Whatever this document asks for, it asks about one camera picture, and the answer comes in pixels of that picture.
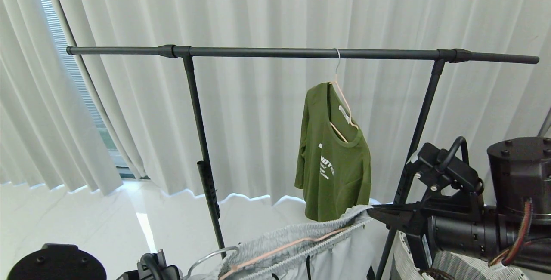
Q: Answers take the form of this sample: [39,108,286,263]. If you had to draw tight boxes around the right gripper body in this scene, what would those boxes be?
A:
[402,205,502,272]

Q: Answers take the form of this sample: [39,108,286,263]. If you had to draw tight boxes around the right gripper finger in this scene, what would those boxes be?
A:
[367,204,427,232]

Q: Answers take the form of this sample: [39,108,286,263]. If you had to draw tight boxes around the green short-sleeved shirt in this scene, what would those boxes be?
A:
[295,82,372,222]

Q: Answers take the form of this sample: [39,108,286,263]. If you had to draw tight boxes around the pale grey garment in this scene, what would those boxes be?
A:
[217,205,390,280]

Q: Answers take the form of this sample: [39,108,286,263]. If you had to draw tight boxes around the pink clothes hanger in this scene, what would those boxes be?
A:
[329,49,360,144]
[184,228,351,280]

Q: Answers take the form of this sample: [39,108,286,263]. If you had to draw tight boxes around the white laundry basket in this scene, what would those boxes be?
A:
[390,231,530,280]

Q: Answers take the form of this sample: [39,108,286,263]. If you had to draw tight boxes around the black clothes rack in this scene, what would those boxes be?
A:
[67,45,539,280]

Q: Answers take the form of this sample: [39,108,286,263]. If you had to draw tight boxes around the white curtain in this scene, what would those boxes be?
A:
[47,0,551,207]
[0,0,124,194]

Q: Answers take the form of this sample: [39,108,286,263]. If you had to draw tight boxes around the window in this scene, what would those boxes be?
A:
[30,0,151,182]

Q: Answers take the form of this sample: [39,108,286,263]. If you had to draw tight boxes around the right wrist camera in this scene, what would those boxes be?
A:
[405,136,486,220]

